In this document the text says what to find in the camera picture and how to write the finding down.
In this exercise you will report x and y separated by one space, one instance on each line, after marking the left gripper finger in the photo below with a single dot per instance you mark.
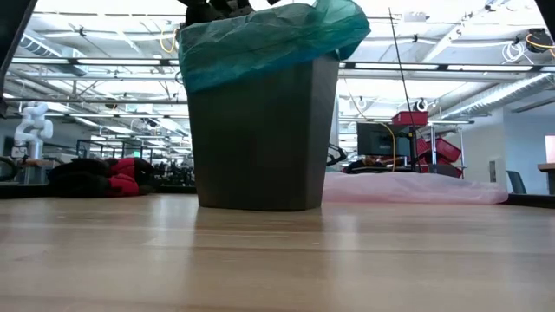
238 6
199 12

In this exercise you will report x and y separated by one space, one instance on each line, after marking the teal trash bag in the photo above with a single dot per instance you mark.
269 39

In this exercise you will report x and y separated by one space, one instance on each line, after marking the dark grey trash bin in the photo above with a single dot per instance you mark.
260 143

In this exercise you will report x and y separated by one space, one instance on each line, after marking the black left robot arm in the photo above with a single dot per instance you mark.
13 39

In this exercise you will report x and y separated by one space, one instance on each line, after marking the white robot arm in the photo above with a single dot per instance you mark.
32 130

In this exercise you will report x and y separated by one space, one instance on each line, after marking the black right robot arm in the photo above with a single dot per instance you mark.
548 13

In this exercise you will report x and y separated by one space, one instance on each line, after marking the black background robot arm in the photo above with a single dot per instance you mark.
337 154

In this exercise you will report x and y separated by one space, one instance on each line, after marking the flat pink plastic bag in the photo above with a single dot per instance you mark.
412 188

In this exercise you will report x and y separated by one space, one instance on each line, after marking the ceiling light strip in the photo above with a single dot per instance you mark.
390 66

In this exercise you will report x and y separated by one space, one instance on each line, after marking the distant black robot rigs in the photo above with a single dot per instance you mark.
173 173

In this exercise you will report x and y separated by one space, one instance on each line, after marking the red and black glove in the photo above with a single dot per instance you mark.
121 184

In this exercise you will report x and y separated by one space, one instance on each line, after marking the black computer monitor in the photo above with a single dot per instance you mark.
377 138

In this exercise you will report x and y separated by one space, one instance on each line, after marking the person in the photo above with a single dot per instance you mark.
368 164

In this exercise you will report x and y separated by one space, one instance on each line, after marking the metal shelf rack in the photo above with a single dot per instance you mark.
433 143

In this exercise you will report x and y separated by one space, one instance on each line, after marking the dark red storage bin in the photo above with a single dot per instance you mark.
448 170

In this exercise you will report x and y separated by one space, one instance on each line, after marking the blue chair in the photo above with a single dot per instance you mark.
516 182

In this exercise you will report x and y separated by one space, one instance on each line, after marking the wooden side table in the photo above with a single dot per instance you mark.
547 167

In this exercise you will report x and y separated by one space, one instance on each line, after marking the grey wall panel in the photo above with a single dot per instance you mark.
493 171

